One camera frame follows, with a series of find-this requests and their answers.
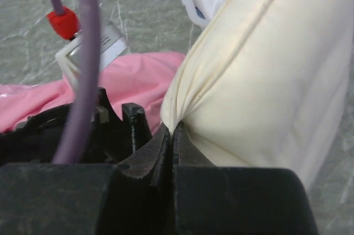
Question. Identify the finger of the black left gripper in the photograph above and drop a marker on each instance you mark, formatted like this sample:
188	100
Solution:
135	118

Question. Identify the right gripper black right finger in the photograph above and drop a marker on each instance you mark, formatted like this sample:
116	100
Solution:
230	200

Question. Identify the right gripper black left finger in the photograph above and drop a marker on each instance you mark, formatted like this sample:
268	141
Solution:
82	198

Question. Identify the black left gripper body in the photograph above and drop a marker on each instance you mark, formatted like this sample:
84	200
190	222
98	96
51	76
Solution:
37	139

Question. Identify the pink pillowcase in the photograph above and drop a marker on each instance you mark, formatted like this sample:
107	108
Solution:
141	78

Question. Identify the cream pillow with bear print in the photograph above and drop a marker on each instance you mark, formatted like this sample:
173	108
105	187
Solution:
264	85

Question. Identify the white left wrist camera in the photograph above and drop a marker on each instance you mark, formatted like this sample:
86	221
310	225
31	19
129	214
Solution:
91	47

